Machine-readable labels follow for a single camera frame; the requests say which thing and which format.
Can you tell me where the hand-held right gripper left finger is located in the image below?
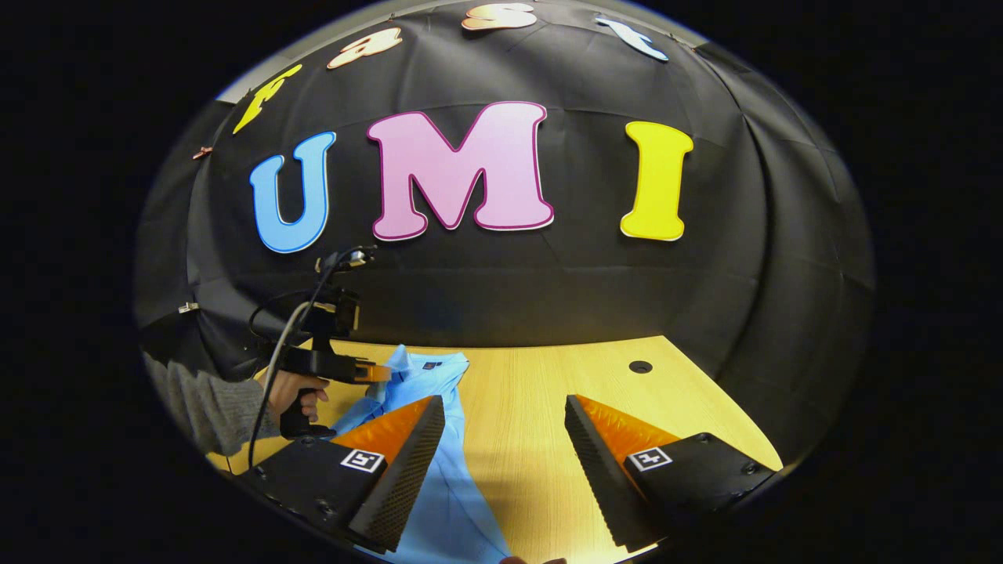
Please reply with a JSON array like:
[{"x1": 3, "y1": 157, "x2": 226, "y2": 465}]
[{"x1": 234, "y1": 396, "x2": 446, "y2": 554}]

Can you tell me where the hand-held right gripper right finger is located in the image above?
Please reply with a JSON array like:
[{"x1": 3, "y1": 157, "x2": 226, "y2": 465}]
[{"x1": 564, "y1": 394, "x2": 784, "y2": 553}]

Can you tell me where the light blue T-shirt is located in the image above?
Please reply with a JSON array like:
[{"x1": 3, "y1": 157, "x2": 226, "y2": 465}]
[{"x1": 329, "y1": 345, "x2": 514, "y2": 564}]

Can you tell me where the black cable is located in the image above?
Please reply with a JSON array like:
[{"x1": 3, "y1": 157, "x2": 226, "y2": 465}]
[{"x1": 249, "y1": 249, "x2": 349, "y2": 345}]

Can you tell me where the white cable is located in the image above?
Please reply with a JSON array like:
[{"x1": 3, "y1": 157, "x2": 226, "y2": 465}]
[{"x1": 248, "y1": 302, "x2": 314, "y2": 471}]

